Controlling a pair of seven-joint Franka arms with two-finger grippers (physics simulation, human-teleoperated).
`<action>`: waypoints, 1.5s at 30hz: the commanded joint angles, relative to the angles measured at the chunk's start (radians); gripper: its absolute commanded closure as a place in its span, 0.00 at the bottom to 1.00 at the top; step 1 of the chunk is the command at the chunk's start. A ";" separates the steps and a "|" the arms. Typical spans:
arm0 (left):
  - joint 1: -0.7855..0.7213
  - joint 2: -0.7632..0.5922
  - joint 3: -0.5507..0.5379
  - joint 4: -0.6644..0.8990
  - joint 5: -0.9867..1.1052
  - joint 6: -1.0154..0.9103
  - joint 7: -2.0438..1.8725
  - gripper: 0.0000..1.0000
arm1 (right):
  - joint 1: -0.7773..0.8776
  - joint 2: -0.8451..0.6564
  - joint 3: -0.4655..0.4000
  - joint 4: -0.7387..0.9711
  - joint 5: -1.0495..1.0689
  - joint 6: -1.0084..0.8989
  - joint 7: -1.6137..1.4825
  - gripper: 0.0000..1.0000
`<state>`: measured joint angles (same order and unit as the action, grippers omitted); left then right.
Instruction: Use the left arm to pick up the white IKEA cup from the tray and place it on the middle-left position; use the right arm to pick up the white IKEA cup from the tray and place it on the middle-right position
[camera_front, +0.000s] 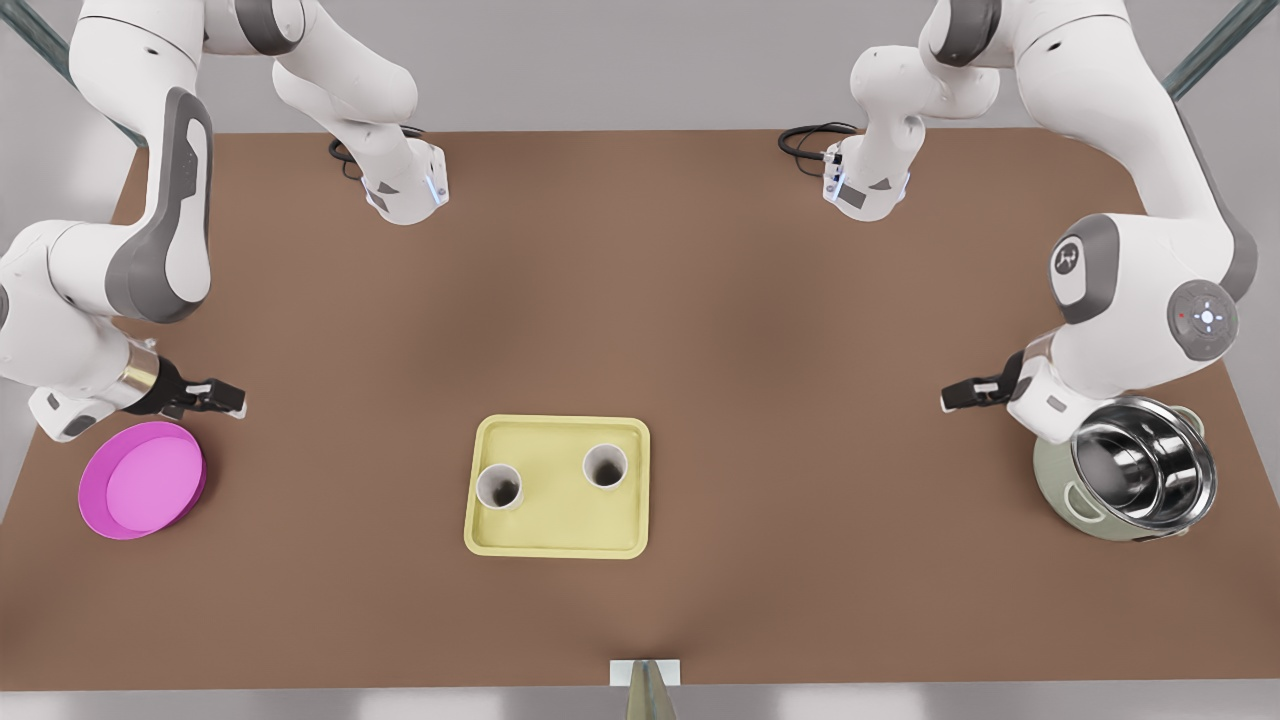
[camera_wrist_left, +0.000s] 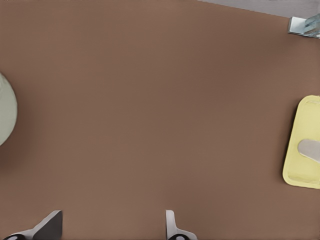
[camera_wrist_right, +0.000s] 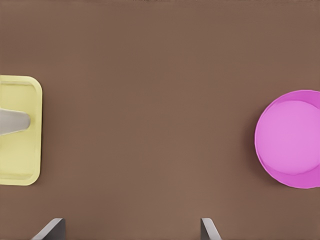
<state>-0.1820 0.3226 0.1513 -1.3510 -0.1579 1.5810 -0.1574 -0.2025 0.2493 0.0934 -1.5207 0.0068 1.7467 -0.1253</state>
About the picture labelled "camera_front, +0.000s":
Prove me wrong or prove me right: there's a pink round plate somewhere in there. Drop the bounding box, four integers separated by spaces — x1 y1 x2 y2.
78 421 208 542

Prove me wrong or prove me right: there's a black cable loop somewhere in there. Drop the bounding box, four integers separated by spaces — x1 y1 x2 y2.
329 124 428 182
777 121 863 182

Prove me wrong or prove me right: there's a white IKEA cup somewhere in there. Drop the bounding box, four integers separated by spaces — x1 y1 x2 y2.
582 443 630 492
476 463 525 513

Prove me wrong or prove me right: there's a green pot with steel interior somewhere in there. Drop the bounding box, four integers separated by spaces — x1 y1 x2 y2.
1032 396 1219 544

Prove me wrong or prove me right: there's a white post foot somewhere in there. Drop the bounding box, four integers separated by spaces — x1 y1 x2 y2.
610 659 682 688

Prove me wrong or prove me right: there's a silver frame post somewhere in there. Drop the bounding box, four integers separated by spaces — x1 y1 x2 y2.
1163 0 1280 102
0 0 151 151
625 660 678 720

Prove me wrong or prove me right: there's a pale yellow tray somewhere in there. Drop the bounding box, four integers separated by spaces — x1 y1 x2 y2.
463 414 652 560

